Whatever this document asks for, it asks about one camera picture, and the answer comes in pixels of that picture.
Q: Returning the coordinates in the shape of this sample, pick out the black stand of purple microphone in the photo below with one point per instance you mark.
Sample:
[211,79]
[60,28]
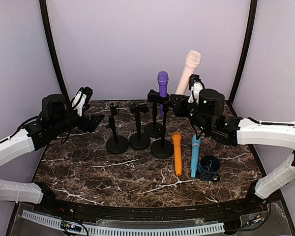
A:
[153,129]

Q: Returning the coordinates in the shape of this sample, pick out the black stand of blue microphone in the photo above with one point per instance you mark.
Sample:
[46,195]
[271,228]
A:
[116,144]

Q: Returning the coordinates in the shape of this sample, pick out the left black frame post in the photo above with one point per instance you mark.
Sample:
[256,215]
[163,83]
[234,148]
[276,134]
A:
[52,49]

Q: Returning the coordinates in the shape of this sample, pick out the orange microphone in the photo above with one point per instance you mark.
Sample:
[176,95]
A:
[176,138]

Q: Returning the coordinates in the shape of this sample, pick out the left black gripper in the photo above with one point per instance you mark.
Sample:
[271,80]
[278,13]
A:
[91,127]

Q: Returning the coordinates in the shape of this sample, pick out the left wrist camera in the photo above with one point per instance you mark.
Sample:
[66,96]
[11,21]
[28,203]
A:
[81,99]

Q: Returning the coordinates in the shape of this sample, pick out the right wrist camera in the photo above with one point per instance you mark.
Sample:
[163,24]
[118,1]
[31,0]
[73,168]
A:
[195,86]

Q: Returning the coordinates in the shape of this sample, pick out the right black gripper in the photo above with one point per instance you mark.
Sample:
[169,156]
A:
[178,107]

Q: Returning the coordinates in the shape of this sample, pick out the black frame post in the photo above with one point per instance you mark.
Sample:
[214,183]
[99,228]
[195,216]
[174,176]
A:
[245,49]
[52,49]

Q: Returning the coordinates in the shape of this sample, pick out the black stand of pink microphone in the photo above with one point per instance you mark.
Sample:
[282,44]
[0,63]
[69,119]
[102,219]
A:
[163,148]

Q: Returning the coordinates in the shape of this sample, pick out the pink microphone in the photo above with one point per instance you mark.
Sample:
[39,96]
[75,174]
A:
[192,61]

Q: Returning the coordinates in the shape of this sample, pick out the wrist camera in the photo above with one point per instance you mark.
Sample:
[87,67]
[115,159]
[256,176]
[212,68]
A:
[81,99]
[195,86]

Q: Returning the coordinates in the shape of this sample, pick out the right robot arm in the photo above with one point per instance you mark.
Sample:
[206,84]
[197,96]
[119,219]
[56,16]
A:
[206,112]

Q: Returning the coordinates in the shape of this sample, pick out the right black frame post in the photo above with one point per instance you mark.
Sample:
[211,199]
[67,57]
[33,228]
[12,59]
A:
[245,49]

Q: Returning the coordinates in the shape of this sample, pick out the purple microphone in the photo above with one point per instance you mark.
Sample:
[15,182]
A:
[163,80]

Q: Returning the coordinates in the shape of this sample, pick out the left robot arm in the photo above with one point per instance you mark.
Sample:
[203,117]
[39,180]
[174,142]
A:
[57,116]

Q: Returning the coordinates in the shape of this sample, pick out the black front rail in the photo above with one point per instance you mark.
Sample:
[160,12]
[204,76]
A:
[217,211]

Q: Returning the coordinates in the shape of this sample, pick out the black stand of orange microphone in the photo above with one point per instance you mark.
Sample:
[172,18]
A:
[139,140]

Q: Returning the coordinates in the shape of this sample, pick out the white slotted cable duct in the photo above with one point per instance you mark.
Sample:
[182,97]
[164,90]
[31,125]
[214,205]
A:
[126,229]

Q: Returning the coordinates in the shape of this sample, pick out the blue microphone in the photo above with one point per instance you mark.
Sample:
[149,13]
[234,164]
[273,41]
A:
[196,142]

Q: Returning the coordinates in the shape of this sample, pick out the dark blue mug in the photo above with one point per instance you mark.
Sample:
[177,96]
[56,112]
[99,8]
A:
[208,168]

